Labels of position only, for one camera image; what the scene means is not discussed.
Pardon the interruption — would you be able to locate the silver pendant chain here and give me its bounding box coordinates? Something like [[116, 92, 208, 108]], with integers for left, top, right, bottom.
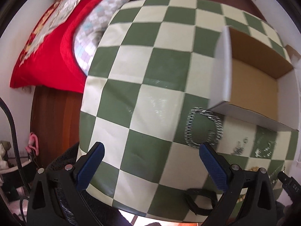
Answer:
[[231, 137, 249, 156]]

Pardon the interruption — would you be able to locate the chunky silver chain bracelet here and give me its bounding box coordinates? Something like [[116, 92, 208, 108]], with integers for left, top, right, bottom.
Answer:
[[184, 107, 224, 149]]

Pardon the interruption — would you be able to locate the open white cardboard box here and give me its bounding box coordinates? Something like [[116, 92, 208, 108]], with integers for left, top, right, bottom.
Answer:
[[208, 26, 300, 131]]

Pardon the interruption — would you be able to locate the black cable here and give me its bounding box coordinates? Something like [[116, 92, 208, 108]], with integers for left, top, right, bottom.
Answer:
[[0, 97, 31, 193]]

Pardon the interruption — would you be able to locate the red blanket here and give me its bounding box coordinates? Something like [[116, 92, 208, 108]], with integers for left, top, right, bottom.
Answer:
[[10, 0, 103, 93]]

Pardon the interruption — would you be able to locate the black watch band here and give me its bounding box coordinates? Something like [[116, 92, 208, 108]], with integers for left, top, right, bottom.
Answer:
[[183, 188, 218, 216]]

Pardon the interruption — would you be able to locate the pastel checkered mattress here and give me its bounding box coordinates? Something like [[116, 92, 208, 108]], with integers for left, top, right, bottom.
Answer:
[[73, 0, 130, 75]]

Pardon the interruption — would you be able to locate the pink object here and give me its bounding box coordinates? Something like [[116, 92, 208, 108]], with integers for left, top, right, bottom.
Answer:
[[25, 132, 39, 156]]

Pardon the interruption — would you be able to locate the green white checkered tablecloth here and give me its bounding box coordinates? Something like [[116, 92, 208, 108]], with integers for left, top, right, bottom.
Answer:
[[79, 0, 298, 222]]

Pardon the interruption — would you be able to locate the thin silver butterfly necklace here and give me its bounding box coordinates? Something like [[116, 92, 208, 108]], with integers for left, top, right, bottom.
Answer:
[[253, 139, 277, 158]]

